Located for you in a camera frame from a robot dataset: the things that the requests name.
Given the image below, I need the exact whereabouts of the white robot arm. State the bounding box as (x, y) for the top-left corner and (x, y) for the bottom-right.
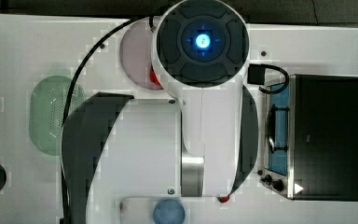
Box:
(62, 0), (258, 224)

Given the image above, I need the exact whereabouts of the black toaster oven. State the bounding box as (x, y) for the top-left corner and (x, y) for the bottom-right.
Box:
(261, 75), (358, 202)

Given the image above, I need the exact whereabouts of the red ketchup bottle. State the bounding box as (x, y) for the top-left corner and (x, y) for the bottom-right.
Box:
(149, 67), (161, 87)

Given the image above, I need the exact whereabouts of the grey round plate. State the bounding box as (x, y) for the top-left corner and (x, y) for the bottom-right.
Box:
(119, 19), (162, 91)

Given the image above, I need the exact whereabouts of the red toy strawberry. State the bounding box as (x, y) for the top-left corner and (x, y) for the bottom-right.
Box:
(217, 195), (230, 203)

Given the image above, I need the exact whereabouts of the blue round bowl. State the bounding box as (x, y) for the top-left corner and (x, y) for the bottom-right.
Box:
(153, 199), (186, 224)

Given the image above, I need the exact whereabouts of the green perforated colander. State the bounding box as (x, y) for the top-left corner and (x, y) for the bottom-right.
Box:
(29, 76), (71, 156)

